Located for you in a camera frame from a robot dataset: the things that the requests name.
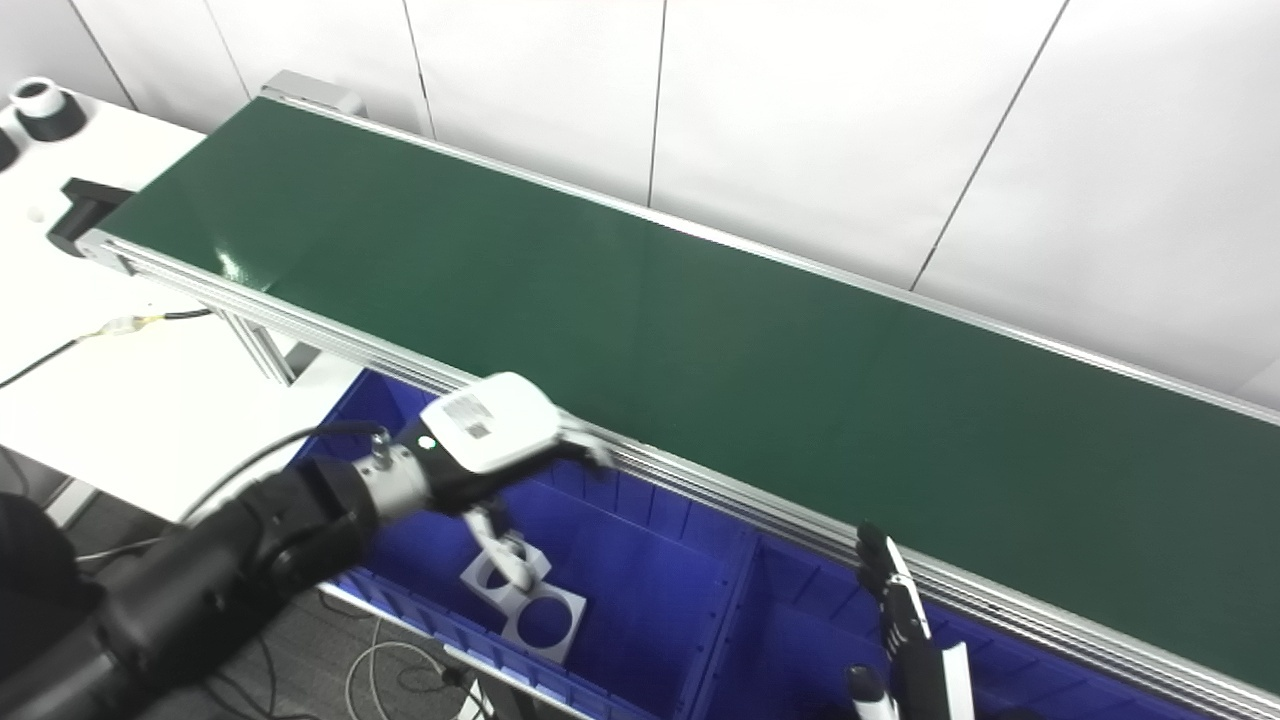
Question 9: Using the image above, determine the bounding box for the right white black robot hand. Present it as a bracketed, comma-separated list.
[845, 522, 976, 720]

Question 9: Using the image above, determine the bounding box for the white square part round hole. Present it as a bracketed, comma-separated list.
[460, 540, 552, 611]
[500, 585, 588, 666]

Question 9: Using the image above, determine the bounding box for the blue plastic bin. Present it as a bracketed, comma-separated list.
[690, 530, 1231, 720]
[290, 368, 761, 720]

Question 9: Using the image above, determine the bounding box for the aluminium conveyor leg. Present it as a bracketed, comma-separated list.
[215, 308, 321, 387]

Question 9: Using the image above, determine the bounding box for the grey conveyor end cover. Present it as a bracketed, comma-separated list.
[262, 70, 367, 117]

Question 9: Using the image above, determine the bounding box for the black box at conveyor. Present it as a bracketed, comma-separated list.
[47, 178, 136, 258]

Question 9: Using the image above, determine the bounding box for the green conveyor belt aluminium frame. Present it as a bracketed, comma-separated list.
[78, 70, 1280, 720]

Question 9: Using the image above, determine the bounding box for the white floor cable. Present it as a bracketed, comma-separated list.
[345, 615, 471, 720]

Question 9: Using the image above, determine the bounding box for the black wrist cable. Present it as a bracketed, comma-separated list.
[180, 420, 391, 526]

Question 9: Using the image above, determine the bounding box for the black table cable white connector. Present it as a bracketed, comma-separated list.
[0, 308, 214, 391]

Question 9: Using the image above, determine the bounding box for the white ring on black base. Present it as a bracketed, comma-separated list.
[8, 77, 88, 142]

